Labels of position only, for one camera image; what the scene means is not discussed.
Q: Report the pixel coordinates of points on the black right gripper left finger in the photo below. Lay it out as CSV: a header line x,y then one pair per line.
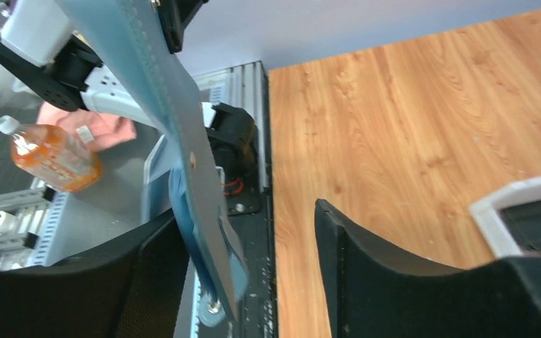
x,y
130,286

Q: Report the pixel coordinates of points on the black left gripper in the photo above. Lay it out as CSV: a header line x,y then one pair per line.
x,y
174,17

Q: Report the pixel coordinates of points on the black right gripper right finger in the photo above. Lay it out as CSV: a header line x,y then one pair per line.
x,y
374,288

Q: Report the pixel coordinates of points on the blue card holder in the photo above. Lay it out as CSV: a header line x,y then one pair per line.
x,y
198,202

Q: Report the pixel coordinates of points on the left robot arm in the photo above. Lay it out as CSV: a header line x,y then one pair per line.
x,y
111,56

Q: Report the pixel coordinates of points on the white plastic bin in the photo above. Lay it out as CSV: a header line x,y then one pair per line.
x,y
485,213

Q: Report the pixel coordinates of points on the pink cloth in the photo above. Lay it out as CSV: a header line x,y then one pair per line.
x,y
99,131

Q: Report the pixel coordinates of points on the orange drink bottle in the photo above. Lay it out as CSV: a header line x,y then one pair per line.
x,y
51,154

